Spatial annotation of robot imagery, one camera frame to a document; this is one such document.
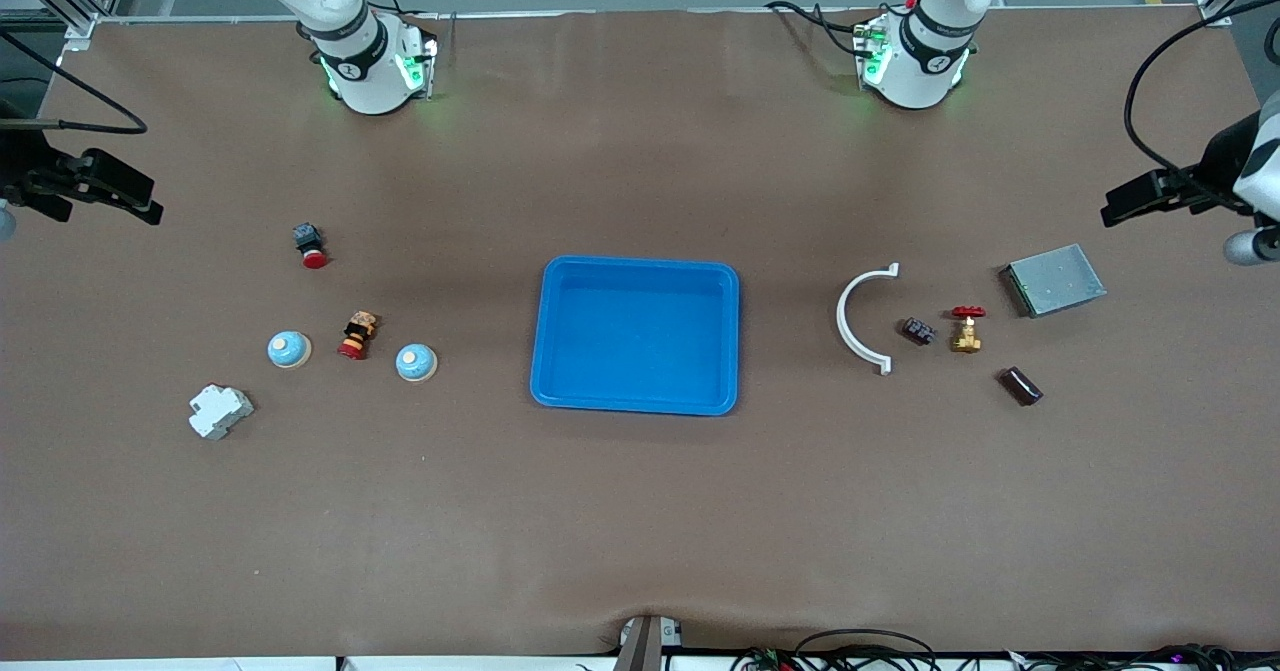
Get grey camera stand clamp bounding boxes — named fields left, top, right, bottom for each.
left=612, top=614, right=685, bottom=671

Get white circuit breaker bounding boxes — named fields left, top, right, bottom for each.
left=188, top=383, right=255, bottom=441

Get blue plastic tray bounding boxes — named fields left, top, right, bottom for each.
left=529, top=255, right=741, bottom=417

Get black looped cable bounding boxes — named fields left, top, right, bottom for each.
left=795, top=629, right=938, bottom=671

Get brown table mat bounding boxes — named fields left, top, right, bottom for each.
left=0, top=6, right=1280, bottom=664

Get blue service bell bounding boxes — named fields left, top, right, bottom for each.
left=267, top=331, right=312, bottom=370
left=395, top=343, right=439, bottom=384

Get brass valve red handwheel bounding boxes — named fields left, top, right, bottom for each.
left=950, top=305, right=987, bottom=354

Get coloured wire bundle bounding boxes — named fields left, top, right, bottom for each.
left=730, top=646, right=801, bottom=671

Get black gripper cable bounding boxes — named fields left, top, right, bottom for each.
left=1123, top=0, right=1280, bottom=192
left=0, top=29, right=150, bottom=136

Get red mushroom button black block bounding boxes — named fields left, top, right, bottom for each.
left=292, top=223, right=330, bottom=270

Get white curved pipe clamp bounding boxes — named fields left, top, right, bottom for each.
left=836, top=262, right=900, bottom=376

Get tangled black cables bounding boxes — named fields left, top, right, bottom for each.
left=1010, top=643, right=1280, bottom=671

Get dark brown small block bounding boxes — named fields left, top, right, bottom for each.
left=998, top=366, right=1044, bottom=407

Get red mushroom button tan block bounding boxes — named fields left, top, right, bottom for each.
left=337, top=311, right=380, bottom=362

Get grey metal box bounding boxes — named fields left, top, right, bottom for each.
left=999, top=243, right=1108, bottom=319

